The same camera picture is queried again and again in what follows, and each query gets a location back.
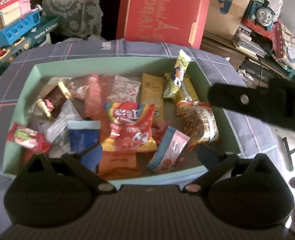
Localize blue toy block with holes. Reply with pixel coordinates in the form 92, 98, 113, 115
0, 9, 41, 47

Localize white pink patterned packet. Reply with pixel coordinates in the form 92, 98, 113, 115
107, 75, 141, 103

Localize yellow packet silver strip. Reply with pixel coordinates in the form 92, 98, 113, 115
165, 72, 199, 103

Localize colourful toy box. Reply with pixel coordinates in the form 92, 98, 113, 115
273, 22, 295, 78

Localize yellow-green chip packet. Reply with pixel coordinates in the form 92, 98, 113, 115
163, 49, 192, 99

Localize brown chocolate bar gold ends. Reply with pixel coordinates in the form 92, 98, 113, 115
36, 81, 74, 118

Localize green cardboard box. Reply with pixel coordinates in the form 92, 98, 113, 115
2, 55, 242, 189

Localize pink roof toy house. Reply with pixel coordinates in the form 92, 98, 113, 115
0, 0, 35, 30

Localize orange-red snack packet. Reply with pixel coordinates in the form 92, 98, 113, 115
84, 74, 106, 122

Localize brown box blue bear print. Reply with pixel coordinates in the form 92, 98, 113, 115
204, 0, 257, 40

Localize silver foil packet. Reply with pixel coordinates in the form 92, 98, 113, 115
46, 99, 84, 157

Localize small red crinkly packet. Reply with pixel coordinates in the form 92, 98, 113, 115
67, 82, 89, 100

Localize red green candy packet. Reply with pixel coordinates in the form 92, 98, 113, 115
7, 122, 51, 154

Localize blue snack packet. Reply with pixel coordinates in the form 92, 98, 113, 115
67, 119, 102, 155

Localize wooden cabinet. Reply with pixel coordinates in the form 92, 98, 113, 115
201, 36, 295, 88

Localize red white patterned packet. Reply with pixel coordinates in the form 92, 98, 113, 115
151, 121, 172, 144

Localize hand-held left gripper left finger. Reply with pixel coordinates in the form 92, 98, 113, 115
20, 144, 117, 194

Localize blue toy train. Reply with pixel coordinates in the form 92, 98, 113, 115
243, 0, 275, 32

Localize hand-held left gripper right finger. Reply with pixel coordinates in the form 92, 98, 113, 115
183, 145, 275, 193

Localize green toy kitchen box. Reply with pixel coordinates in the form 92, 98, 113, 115
10, 15, 60, 55

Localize yellow snack bar packet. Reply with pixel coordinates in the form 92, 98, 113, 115
140, 73, 164, 124

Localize grey lace cloth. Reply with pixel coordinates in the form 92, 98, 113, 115
42, 0, 104, 39

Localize stack of flat boxes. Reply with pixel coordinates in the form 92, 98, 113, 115
233, 25, 268, 55

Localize orange noodle snack packet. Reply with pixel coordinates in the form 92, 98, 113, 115
176, 101, 220, 152

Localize red cardboard box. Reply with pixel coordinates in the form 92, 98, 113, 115
116, 0, 213, 49

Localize pink blue-edged packet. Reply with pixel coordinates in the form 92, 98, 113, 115
147, 126, 191, 173

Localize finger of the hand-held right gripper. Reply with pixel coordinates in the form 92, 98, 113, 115
207, 77, 295, 136

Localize red rainbow candy bag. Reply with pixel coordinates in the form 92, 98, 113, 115
101, 102, 158, 153

